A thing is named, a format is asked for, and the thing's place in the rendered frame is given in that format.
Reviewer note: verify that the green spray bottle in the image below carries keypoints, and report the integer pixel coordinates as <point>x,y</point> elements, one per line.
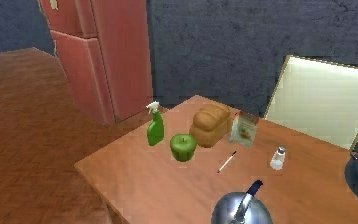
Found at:
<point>155,128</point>

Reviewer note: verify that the brown bread loaf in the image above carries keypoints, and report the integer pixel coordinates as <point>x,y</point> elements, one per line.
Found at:
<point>210,125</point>

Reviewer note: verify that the green apple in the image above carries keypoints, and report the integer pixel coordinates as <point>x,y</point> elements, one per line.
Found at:
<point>183,147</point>

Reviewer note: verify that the pale printed food packet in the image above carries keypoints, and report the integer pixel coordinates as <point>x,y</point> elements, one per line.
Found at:
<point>244,130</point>

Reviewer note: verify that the white pen with black cap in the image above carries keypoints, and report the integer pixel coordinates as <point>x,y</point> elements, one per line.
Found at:
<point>226,162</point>

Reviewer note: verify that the brown wooden table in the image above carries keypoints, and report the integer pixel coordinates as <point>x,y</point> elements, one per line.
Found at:
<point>173,186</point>

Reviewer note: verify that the red fridge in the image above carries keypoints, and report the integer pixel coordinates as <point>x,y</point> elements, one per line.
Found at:
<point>117,60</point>

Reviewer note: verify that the clear salt shaker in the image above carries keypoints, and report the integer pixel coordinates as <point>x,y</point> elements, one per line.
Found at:
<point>278,159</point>

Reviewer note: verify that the cream chair with wooden frame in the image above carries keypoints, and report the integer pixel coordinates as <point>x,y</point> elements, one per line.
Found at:
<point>320,100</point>

